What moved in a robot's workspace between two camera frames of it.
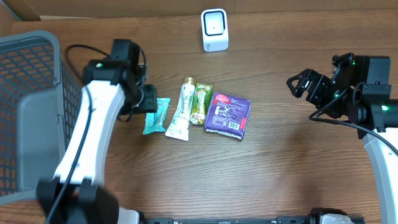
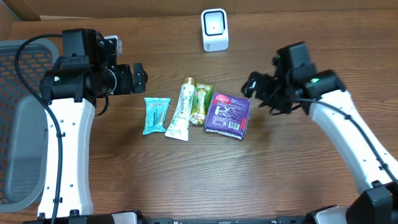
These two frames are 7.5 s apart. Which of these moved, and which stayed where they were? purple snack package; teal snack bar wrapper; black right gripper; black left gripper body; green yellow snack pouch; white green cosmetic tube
Moved: black right gripper; black left gripper body
Stayed: purple snack package; green yellow snack pouch; white green cosmetic tube; teal snack bar wrapper
